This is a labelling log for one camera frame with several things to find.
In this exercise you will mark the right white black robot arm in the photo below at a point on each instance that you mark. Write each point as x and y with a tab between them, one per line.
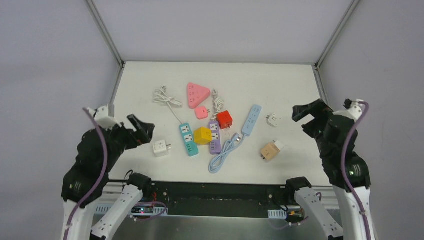
349	176

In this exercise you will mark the small pink plug adapter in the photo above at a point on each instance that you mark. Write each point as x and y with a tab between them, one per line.
201	112

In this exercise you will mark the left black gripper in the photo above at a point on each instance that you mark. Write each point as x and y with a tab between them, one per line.
129	135

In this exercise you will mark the beige cube adapter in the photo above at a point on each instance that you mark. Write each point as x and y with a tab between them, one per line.
269	151

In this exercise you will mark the white cube adapter with picture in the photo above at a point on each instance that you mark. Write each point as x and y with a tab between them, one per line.
161	148

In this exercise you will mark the white plug adapter small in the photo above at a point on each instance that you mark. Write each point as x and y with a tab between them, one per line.
274	120

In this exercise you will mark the purple power strip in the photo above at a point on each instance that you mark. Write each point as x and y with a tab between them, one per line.
215	146

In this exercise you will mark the red cube adapter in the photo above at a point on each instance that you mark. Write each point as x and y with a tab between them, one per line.
224	120

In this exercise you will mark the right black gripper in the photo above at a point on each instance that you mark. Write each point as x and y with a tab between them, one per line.
320	120

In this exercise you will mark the aluminium frame rail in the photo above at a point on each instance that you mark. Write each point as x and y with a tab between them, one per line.
212	212

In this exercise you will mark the teal power strip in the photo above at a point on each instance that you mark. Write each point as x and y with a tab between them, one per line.
188	139

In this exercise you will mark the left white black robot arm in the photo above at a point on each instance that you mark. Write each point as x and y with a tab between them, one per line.
83	185

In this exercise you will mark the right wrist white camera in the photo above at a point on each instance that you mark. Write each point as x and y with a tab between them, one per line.
352	109

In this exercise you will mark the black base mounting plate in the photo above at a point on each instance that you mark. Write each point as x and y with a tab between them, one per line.
215	198

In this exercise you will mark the pink triangular power socket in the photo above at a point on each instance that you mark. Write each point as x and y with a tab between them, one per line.
196	94

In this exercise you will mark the light blue power strip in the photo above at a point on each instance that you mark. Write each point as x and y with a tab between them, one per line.
251	120

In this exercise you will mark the white USB charger plug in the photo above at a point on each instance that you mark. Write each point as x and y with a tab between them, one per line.
279	145

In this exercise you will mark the yellow cube adapter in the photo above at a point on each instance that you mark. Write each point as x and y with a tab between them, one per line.
203	136

